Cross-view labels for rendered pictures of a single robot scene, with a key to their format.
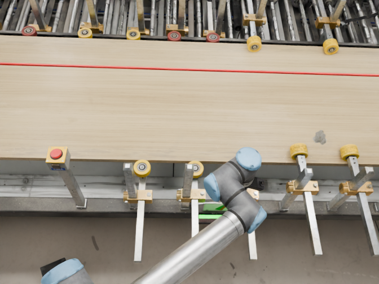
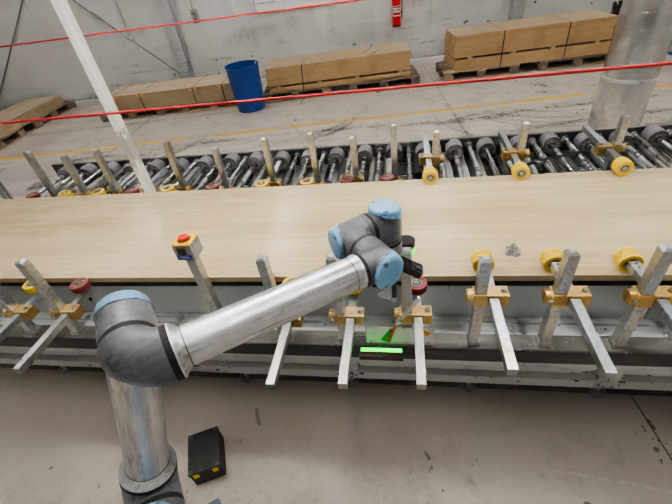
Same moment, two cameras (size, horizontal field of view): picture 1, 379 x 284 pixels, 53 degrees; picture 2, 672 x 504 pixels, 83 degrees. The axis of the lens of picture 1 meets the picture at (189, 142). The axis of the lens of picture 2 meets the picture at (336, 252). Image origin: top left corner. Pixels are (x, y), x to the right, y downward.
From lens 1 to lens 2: 0.71 m
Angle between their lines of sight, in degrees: 24
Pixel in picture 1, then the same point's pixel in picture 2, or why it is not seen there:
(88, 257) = (247, 433)
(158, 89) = (323, 219)
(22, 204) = not seen: hidden behind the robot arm
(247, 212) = (372, 252)
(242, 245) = (441, 429)
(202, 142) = not seen: hidden behind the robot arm
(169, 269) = (250, 301)
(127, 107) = (288, 234)
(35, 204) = not seen: hidden behind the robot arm
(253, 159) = (388, 207)
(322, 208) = (530, 342)
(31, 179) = (186, 317)
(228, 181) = (354, 227)
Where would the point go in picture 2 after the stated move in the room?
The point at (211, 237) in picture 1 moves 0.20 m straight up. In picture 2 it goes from (317, 274) to (301, 196)
